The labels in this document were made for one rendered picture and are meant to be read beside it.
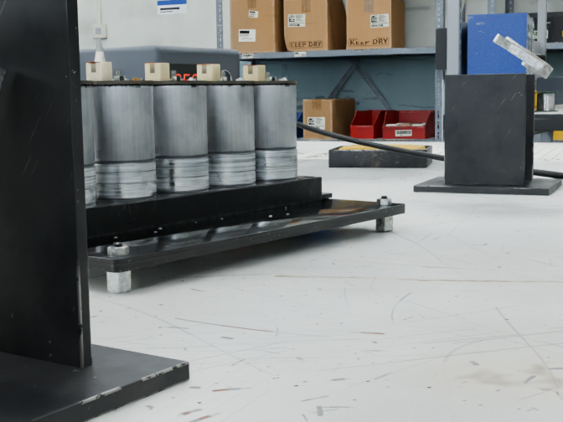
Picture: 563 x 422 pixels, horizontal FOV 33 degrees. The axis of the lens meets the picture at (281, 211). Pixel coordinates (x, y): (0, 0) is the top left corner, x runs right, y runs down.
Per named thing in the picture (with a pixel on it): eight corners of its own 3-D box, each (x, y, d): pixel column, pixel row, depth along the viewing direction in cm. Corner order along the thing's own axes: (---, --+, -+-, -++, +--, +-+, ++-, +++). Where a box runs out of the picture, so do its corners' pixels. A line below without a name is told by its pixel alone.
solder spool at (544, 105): (562, 110, 246) (562, 90, 245) (550, 111, 242) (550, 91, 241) (540, 110, 250) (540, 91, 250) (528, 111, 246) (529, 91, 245)
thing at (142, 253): (271, 218, 44) (271, 193, 44) (407, 229, 40) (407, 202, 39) (-30, 271, 32) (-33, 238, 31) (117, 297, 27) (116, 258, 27)
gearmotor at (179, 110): (223, 212, 37) (219, 78, 36) (178, 218, 35) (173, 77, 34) (177, 208, 38) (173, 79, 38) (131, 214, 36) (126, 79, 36)
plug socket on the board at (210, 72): (224, 81, 38) (224, 64, 38) (210, 81, 37) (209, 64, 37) (209, 81, 38) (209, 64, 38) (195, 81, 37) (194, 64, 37)
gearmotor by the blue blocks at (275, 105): (309, 198, 41) (307, 78, 41) (273, 203, 39) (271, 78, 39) (265, 195, 43) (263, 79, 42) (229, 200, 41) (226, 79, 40)
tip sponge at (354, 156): (432, 162, 77) (432, 143, 76) (426, 167, 71) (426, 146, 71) (340, 162, 78) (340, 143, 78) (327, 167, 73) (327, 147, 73)
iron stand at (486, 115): (501, 257, 53) (612, 111, 50) (378, 166, 55) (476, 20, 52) (519, 241, 58) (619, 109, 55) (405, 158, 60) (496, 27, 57)
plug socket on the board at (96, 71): (118, 81, 33) (117, 61, 33) (99, 81, 33) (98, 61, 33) (102, 81, 34) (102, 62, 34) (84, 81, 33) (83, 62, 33)
